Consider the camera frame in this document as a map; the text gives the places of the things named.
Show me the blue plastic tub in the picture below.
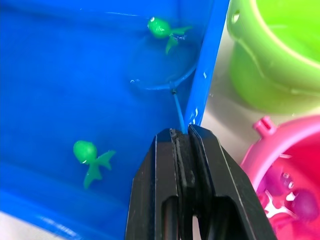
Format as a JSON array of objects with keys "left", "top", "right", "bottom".
[{"left": 0, "top": 0, "right": 231, "bottom": 240}]

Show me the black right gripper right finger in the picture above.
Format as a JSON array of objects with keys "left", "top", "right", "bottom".
[{"left": 186, "top": 124, "right": 279, "bottom": 240}]

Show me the green toy fish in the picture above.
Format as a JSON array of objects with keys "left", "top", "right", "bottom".
[
  {"left": 146, "top": 16, "right": 193, "bottom": 55},
  {"left": 72, "top": 140, "right": 117, "bottom": 190}
]

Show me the pink plastic bucket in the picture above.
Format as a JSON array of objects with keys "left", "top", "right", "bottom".
[{"left": 239, "top": 116, "right": 320, "bottom": 240}]

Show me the blue hand net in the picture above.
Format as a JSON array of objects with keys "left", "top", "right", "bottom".
[{"left": 129, "top": 62, "right": 200, "bottom": 135}]

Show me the green plastic bucket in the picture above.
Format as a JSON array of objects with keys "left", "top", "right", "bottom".
[{"left": 226, "top": 0, "right": 320, "bottom": 116}]

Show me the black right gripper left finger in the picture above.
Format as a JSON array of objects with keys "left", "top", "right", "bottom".
[{"left": 124, "top": 127, "right": 196, "bottom": 240}]

